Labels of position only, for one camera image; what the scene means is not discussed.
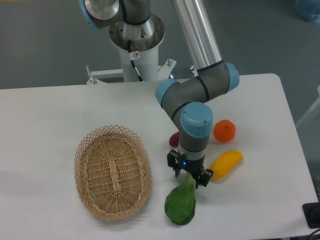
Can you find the orange tangerine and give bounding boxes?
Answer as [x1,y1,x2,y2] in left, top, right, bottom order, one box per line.
[213,119,236,143]

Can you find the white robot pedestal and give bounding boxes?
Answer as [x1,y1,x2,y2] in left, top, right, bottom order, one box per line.
[109,13,165,82]

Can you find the white metal base frame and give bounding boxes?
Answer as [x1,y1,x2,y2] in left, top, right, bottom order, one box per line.
[85,58,177,85]

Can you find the black device at table edge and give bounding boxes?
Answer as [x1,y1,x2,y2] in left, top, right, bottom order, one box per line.
[302,202,320,229]

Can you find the green leafy vegetable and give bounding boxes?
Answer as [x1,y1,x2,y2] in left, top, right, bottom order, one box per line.
[164,172,196,226]

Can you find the black cable on pedestal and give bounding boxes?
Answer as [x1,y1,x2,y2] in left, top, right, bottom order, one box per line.
[127,39,145,82]

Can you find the purple sweet potato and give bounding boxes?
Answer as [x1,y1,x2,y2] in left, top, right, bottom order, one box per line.
[169,131,180,147]

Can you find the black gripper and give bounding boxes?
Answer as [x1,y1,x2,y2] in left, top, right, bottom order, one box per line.
[167,149,214,189]

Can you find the yellow mango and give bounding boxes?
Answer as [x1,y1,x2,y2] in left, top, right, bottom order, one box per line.
[209,150,243,181]

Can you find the blue object top right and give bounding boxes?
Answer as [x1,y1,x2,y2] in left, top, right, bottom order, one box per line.
[295,0,320,23]

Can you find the grey robot arm, blue caps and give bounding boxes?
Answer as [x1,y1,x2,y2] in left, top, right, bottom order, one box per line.
[79,0,240,186]

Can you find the woven wicker basket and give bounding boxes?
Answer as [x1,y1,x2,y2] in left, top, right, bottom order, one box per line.
[74,125,152,221]

